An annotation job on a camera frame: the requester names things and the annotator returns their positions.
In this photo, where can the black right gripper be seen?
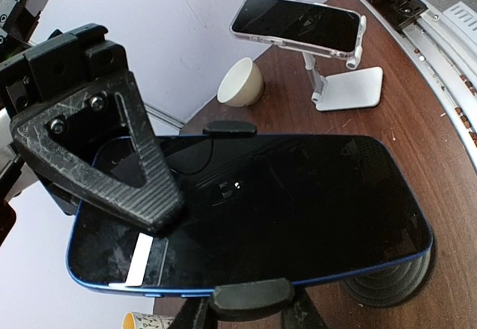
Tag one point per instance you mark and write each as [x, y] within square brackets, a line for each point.
[54, 66]

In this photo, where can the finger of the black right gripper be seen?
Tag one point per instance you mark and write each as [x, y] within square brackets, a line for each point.
[57, 139]
[67, 202]

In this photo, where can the blue smartphone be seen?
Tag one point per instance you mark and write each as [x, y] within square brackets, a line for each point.
[309, 208]

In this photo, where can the black front phone stand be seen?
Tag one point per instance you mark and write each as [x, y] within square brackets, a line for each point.
[250, 301]

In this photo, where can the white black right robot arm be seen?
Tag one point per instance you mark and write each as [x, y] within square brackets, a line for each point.
[19, 18]

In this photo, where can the white phone stand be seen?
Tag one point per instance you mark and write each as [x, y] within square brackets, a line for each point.
[355, 89]

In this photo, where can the white floral mug yellow inside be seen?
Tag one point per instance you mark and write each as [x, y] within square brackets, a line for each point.
[134, 320]

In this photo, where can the white ceramic bowl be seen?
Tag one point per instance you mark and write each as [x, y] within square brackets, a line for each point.
[242, 86]

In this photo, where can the white-cased smartphone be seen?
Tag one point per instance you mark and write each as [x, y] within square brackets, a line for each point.
[314, 28]

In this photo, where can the aluminium front rail frame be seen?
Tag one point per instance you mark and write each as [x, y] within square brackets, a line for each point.
[442, 51]

